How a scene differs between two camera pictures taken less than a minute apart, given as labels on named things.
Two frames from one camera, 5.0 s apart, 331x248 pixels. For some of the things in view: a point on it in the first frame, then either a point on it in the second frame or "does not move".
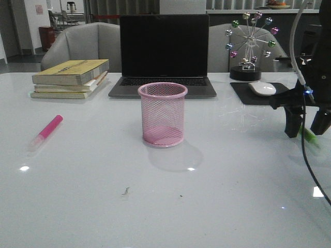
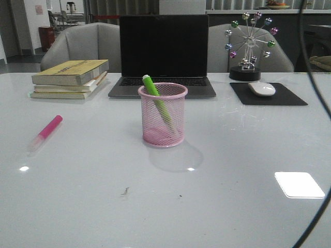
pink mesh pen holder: [163, 108] does not move
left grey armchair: [96, 41] does not move
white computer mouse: [262, 88] does not move
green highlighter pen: [310, 137] → [159, 104]
